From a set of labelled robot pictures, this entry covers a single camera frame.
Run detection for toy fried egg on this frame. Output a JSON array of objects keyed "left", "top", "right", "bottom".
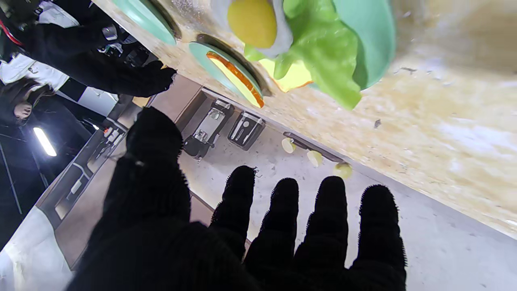
[{"left": 210, "top": 0, "right": 293, "bottom": 59}]

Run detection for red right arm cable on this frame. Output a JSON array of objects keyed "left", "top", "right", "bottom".
[{"left": 0, "top": 19, "right": 23, "bottom": 47}]

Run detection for black silver coffee machine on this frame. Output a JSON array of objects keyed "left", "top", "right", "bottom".
[{"left": 183, "top": 99, "right": 235, "bottom": 160}]

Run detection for white light bar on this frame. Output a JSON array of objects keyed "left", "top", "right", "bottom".
[{"left": 33, "top": 127, "right": 57, "bottom": 157}]

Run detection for toy bread slice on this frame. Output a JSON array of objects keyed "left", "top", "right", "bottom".
[
  {"left": 206, "top": 51, "right": 265, "bottom": 108},
  {"left": 258, "top": 59, "right": 313, "bottom": 93}
]

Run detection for black toaster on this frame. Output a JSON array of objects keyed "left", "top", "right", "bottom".
[{"left": 227, "top": 111, "right": 266, "bottom": 151}]

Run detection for toy green lettuce leaf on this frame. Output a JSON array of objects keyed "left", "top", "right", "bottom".
[{"left": 244, "top": 0, "right": 362, "bottom": 110}]

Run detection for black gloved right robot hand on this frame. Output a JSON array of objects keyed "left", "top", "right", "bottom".
[{"left": 18, "top": 22, "right": 177, "bottom": 97}]

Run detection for green round plate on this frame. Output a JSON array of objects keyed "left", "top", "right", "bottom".
[
  {"left": 189, "top": 42, "right": 265, "bottom": 108},
  {"left": 113, "top": 0, "right": 177, "bottom": 46},
  {"left": 333, "top": 0, "right": 396, "bottom": 90}
]

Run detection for person with dark hair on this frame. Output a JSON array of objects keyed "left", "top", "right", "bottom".
[{"left": 0, "top": 79, "right": 55, "bottom": 126}]

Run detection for person in white shirt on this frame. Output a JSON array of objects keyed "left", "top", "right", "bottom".
[{"left": 0, "top": 0, "right": 87, "bottom": 91}]

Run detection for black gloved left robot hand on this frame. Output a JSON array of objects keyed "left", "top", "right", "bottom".
[{"left": 67, "top": 106, "right": 408, "bottom": 291}]

